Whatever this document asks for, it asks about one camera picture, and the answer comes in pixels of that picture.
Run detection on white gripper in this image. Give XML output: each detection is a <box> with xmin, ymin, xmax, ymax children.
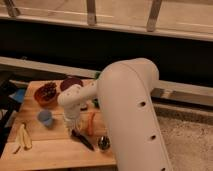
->
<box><xmin>64</xmin><ymin>106</ymin><xmax>82</xmax><ymax>136</ymax></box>

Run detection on orange carrot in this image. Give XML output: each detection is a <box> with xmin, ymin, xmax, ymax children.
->
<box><xmin>87</xmin><ymin>113</ymin><xmax>96</xmax><ymax>136</ymax></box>

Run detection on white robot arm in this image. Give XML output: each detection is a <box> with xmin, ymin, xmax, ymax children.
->
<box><xmin>58</xmin><ymin>58</ymin><xmax>173</xmax><ymax>171</ymax></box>

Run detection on blue plastic cup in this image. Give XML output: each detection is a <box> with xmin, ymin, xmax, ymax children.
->
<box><xmin>37</xmin><ymin>110</ymin><xmax>53</xmax><ymax>127</ymax></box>

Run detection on grey rectangular block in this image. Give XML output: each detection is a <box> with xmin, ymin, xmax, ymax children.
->
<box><xmin>80</xmin><ymin>103</ymin><xmax>88</xmax><ymax>111</ymax></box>

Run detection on green plastic tray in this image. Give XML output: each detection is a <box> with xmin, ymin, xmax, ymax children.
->
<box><xmin>92</xmin><ymin>72</ymin><xmax>101</xmax><ymax>108</ymax></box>

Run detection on wooden table board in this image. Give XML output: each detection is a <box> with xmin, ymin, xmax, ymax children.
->
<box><xmin>0</xmin><ymin>81</ymin><xmax>116</xmax><ymax>171</ymax></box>

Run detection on orange bowl with pinecone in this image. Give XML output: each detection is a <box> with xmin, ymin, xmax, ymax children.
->
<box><xmin>34</xmin><ymin>82</ymin><xmax>57</xmax><ymax>107</ymax></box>

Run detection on purple bowl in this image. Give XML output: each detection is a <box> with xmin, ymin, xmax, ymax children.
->
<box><xmin>60</xmin><ymin>77</ymin><xmax>83</xmax><ymax>91</ymax></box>

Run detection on blue object at table edge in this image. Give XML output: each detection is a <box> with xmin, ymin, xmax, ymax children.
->
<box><xmin>11</xmin><ymin>89</ymin><xmax>26</xmax><ymax>103</ymax></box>

